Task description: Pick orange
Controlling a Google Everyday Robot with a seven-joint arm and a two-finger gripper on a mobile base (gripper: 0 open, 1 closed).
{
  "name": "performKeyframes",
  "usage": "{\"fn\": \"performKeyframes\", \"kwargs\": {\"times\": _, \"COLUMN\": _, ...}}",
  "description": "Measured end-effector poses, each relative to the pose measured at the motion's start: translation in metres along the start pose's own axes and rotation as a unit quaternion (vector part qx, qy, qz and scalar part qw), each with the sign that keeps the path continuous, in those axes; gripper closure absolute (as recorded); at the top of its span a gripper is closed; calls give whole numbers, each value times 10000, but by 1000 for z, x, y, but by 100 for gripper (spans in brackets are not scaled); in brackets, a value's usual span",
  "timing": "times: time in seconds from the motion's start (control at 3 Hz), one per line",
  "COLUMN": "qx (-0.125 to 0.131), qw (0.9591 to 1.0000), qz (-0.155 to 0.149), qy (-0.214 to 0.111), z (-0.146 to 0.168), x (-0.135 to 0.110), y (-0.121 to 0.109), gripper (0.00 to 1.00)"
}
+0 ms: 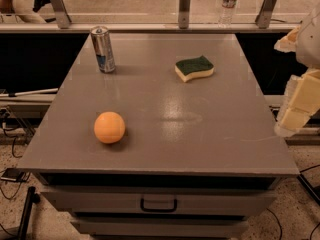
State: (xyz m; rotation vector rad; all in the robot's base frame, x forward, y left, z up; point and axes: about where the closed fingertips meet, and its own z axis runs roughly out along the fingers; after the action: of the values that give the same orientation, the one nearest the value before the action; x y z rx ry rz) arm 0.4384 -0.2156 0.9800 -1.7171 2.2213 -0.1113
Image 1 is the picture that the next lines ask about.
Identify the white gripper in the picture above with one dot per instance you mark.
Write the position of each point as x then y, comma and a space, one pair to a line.
310, 43

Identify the orange fruit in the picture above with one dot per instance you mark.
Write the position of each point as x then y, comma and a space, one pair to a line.
109, 127

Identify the green yellow sponge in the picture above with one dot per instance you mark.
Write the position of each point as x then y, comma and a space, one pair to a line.
189, 69

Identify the clear plastic water bottle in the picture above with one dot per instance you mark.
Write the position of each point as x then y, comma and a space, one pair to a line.
228, 9

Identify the grey drawer cabinet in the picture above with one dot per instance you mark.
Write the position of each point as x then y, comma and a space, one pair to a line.
209, 143

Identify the silver blue drink can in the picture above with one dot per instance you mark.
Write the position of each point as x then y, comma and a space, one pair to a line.
103, 49

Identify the white rod at left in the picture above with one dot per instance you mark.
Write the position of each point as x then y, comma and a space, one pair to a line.
26, 93

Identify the person in white clothes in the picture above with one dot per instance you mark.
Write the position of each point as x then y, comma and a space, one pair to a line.
24, 9

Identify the black stand at lower left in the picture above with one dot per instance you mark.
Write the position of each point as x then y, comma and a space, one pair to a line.
32, 198

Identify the right metal rail bracket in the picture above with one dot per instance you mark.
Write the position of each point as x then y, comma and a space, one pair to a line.
263, 18

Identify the metal rail bracket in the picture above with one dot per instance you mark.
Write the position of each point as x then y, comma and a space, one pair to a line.
263, 18
62, 17
183, 15

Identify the middle metal rail bracket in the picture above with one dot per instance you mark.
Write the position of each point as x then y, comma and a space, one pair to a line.
183, 15

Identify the black drawer handle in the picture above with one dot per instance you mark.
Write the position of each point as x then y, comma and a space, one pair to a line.
153, 206

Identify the left metal rail bracket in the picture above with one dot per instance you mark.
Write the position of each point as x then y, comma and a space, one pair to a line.
62, 17

